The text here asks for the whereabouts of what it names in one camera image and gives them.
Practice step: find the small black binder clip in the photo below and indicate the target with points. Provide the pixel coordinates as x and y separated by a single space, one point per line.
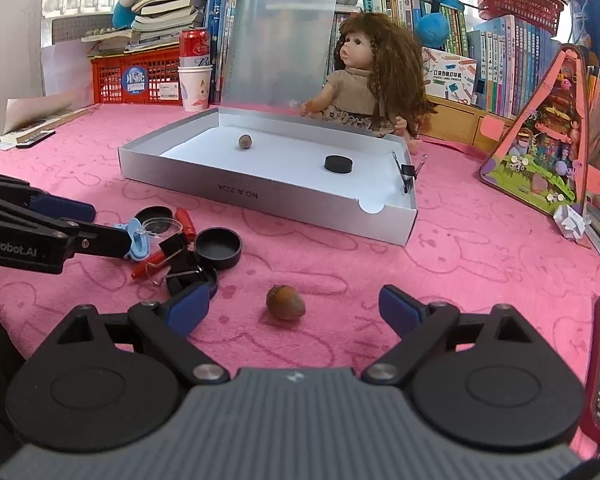
406 171

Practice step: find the white paper cup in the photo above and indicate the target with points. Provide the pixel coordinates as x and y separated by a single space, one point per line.
195 87

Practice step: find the silver cardboard box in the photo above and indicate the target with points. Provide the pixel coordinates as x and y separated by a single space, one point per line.
280 195

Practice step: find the stack of worn books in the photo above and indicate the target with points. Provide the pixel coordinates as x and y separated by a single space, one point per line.
165 7

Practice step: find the light blue plastic clip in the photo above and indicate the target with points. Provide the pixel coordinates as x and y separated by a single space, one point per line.
139 246

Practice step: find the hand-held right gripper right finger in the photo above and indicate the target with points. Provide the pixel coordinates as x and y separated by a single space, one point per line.
399 310

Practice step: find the clear round plastic lid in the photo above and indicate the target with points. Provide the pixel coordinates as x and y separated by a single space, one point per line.
159 226

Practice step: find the black round lid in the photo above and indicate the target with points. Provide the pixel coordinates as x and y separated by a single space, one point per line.
218 250
152 211
211 280

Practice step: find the pink printed tablecloth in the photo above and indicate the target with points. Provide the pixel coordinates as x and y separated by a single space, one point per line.
480 270

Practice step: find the red drink can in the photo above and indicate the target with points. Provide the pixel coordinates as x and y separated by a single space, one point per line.
195 42

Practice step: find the white printed carton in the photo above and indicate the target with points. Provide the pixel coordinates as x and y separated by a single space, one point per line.
450 77

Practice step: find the black round cap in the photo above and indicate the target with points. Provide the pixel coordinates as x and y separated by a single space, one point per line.
338 163

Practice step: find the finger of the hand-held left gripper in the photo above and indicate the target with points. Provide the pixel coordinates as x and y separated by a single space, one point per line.
62 208
105 241

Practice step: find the pink triangular toy house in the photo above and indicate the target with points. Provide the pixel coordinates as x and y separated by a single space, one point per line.
545 160

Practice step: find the red pen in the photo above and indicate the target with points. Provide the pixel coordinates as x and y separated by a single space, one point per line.
186 224

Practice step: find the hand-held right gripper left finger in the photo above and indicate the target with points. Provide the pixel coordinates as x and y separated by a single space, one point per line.
192 307

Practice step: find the large brown hazelnut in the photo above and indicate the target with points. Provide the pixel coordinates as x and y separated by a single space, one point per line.
285 302

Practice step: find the wooden drawer cabinet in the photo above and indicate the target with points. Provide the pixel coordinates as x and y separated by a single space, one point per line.
460 117

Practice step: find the row of colourful books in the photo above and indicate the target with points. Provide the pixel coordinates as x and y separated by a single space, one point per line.
405 10

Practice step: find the white book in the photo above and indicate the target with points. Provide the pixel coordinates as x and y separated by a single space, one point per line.
45 122

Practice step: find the white folded paper figure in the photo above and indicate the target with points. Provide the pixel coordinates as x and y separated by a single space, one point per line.
571 221

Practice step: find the brown haired doll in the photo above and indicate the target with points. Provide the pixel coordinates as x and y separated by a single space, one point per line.
352 85

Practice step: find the large black binder clip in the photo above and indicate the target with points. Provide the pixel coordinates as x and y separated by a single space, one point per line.
172 248

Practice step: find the red plastic basket with label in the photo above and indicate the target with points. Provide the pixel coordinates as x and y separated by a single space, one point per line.
135 72

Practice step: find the row of thin blue books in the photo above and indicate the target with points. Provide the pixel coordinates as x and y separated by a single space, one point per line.
219 35

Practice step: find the small blue plush toy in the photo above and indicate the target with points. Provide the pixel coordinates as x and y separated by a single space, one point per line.
125 10

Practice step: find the row of light blue books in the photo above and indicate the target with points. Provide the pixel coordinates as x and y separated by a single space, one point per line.
515 65

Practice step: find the small brown hazelnut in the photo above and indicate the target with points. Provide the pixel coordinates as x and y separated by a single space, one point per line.
245 142

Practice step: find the black remote control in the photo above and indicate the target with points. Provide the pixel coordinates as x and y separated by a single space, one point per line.
36 139

